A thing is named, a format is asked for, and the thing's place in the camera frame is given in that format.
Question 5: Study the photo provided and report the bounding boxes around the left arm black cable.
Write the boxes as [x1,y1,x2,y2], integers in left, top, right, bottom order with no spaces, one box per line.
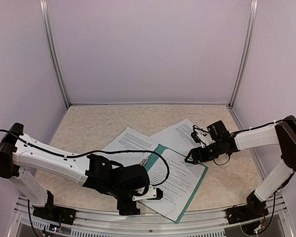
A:
[0,129,170,187]

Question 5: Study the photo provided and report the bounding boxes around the paper sheets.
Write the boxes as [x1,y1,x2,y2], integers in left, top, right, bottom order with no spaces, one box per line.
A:
[138,148,205,222]

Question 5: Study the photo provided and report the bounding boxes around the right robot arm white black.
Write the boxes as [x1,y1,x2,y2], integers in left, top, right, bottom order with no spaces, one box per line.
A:
[185,115,296,219]

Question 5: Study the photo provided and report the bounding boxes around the dark teal folder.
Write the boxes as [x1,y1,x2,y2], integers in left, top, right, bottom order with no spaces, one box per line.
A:
[138,144,209,224]

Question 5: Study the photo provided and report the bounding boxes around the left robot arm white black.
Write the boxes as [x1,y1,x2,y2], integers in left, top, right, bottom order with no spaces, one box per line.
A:
[0,123,157,220]

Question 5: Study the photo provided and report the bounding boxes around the printed paper sheet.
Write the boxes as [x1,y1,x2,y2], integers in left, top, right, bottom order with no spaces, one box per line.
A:
[150,119,200,155]
[101,127,155,171]

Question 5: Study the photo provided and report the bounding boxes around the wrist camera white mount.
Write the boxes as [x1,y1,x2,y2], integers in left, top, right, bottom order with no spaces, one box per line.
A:
[132,186,163,201]
[191,125,213,148]

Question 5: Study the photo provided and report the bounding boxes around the right aluminium frame post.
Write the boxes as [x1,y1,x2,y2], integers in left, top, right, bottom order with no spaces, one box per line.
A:
[228,0,259,110]

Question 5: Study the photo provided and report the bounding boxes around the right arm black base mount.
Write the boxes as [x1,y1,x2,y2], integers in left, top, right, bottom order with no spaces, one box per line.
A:
[225,191,269,225]

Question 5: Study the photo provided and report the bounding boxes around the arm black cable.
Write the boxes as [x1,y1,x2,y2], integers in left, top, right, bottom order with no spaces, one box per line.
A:
[192,119,296,223]
[0,129,170,187]

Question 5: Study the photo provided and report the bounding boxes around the front aluminium rail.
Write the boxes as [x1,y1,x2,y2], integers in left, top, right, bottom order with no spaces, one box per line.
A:
[7,195,294,237]

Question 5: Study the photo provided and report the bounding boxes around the aluminium frame post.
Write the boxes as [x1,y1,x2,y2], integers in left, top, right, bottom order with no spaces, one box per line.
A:
[228,0,259,110]
[39,0,71,109]

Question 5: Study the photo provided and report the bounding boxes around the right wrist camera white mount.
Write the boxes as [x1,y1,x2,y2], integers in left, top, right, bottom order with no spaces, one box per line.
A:
[191,125,213,148]

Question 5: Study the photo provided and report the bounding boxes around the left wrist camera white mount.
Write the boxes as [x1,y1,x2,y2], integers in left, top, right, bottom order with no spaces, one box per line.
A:
[132,186,163,201]

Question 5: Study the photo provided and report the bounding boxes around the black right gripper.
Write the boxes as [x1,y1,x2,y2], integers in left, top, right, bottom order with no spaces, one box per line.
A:
[185,140,223,164]

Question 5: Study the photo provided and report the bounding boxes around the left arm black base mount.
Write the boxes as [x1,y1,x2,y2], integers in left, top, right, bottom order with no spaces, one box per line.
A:
[32,190,76,225]

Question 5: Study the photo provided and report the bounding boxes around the left aluminium frame post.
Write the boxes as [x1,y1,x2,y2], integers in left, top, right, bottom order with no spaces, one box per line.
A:
[39,0,71,109]

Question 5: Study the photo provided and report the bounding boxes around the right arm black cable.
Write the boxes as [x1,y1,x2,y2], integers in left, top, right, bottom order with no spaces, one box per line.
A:
[192,119,296,223]

